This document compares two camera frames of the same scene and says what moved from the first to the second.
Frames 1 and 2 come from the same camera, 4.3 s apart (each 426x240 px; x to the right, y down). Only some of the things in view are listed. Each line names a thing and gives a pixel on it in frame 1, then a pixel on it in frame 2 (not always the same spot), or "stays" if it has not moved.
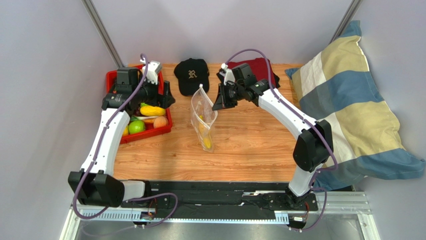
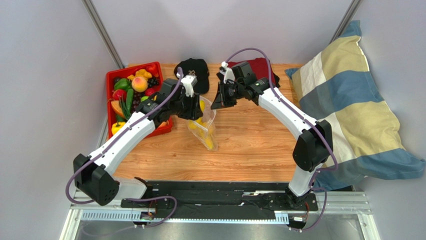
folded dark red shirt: [258, 67] stays
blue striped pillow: [337, 85] stays
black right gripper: [225, 95] stays
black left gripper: [165, 101] → [194, 111]
